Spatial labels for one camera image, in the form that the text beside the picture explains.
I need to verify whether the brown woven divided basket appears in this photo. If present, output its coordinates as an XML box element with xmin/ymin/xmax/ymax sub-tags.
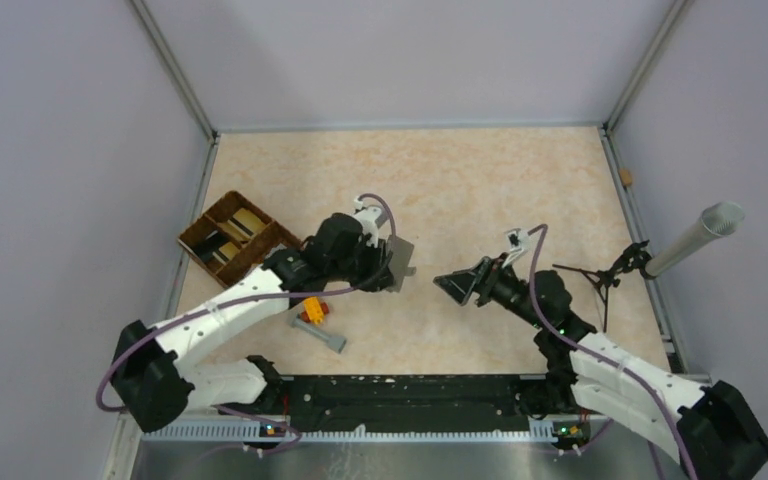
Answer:
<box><xmin>178</xmin><ymin>190</ymin><xmax>302</xmax><ymax>288</ymax></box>

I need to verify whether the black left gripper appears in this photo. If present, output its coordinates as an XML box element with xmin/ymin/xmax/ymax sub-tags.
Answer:
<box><xmin>328</xmin><ymin>235</ymin><xmax>397</xmax><ymax>293</ymax></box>

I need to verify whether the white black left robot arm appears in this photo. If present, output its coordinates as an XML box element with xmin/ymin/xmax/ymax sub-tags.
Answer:
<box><xmin>96</xmin><ymin>206</ymin><xmax>395</xmax><ymax>433</ymax></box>

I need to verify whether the small wooden block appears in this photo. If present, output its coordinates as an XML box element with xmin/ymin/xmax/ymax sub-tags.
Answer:
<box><xmin>618</xmin><ymin>168</ymin><xmax>633</xmax><ymax>188</ymax></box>

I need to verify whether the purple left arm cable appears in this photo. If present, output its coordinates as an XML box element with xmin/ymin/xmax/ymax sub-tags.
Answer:
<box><xmin>95</xmin><ymin>193</ymin><xmax>399</xmax><ymax>413</ymax></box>

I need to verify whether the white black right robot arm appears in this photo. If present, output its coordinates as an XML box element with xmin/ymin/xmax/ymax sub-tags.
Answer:
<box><xmin>433</xmin><ymin>257</ymin><xmax>768</xmax><ymax>479</ymax></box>

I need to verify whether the black shiny credit card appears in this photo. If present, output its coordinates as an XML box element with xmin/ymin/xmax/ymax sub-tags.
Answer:
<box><xmin>192</xmin><ymin>232</ymin><xmax>239</xmax><ymax>265</ymax></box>

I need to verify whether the grey card holder wallet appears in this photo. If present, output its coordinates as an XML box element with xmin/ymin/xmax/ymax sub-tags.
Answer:
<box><xmin>388</xmin><ymin>235</ymin><xmax>416</xmax><ymax>293</ymax></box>

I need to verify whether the gold card in basket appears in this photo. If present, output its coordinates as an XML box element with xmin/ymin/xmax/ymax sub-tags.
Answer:
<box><xmin>219</xmin><ymin>208</ymin><xmax>267</xmax><ymax>243</ymax></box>

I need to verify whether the silver metal tube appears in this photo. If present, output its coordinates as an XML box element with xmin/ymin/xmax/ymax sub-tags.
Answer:
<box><xmin>643</xmin><ymin>201</ymin><xmax>745</xmax><ymax>278</ymax></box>

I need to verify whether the black clamp bracket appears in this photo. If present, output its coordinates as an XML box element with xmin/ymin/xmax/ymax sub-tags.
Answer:
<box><xmin>552</xmin><ymin>240</ymin><xmax>654</xmax><ymax>333</ymax></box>

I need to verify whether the grey plastic toy bolt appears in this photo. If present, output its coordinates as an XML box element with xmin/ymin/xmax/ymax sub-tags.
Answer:
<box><xmin>289</xmin><ymin>315</ymin><xmax>347</xmax><ymax>354</ymax></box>

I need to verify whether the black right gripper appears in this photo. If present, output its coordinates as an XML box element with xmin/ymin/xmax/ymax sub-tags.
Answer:
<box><xmin>435</xmin><ymin>252</ymin><xmax>546</xmax><ymax>329</ymax></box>

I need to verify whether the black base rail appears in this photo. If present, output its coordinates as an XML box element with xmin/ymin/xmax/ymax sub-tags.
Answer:
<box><xmin>225</xmin><ymin>374</ymin><xmax>595</xmax><ymax>439</ymax></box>

